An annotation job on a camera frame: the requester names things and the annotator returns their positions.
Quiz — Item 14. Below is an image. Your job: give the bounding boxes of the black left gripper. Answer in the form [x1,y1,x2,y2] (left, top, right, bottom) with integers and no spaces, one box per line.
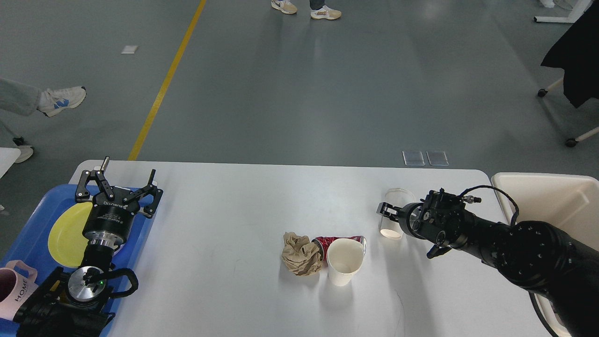
[74,157,164,246]

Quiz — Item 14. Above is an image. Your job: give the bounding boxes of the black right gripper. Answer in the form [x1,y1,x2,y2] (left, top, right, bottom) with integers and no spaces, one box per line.
[377,201,424,238]

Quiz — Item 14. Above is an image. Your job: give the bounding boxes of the white paper cup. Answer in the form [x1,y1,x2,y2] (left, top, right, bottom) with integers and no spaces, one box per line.
[379,188,416,240]
[327,238,365,286]

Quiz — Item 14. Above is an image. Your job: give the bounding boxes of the yellow plastic plate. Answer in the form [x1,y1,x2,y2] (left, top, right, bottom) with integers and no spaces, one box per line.
[47,203,92,268]

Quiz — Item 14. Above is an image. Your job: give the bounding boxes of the pink ribbed mug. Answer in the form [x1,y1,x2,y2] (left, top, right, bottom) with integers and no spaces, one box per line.
[0,260,38,321]

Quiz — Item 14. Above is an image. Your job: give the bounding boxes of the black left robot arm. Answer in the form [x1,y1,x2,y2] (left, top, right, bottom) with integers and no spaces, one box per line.
[6,157,163,337]

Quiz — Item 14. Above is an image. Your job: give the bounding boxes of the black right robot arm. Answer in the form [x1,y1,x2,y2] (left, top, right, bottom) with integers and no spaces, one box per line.
[377,189,599,337]

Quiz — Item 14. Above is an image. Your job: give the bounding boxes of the upright white paper cup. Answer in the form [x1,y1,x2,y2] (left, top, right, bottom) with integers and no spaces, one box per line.
[327,238,365,286]

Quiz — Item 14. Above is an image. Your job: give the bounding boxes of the crushed red soda can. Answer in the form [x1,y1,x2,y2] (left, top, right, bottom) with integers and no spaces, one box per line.
[312,235,367,262]

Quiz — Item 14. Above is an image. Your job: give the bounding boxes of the blue plastic tray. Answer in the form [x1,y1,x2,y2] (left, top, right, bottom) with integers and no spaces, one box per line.
[0,184,154,337]

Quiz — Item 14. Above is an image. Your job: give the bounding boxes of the crumpled brown paper ball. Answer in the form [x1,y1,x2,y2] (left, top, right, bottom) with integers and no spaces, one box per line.
[282,232,323,277]

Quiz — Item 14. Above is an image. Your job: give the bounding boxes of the white blue sneaker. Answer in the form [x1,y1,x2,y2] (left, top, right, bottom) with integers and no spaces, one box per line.
[37,86,87,117]

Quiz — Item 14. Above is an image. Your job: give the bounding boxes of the white table corner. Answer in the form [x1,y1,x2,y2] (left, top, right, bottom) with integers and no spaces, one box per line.
[0,147,21,178]

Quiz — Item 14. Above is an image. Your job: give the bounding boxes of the beige plastic bin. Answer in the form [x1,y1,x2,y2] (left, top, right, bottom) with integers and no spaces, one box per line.
[491,172,599,337]

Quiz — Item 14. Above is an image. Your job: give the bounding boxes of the person in grey trousers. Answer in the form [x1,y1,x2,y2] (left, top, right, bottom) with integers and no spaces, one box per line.
[271,0,343,21]

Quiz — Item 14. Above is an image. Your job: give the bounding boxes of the black office chair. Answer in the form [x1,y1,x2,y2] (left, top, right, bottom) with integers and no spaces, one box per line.
[537,9,599,148]

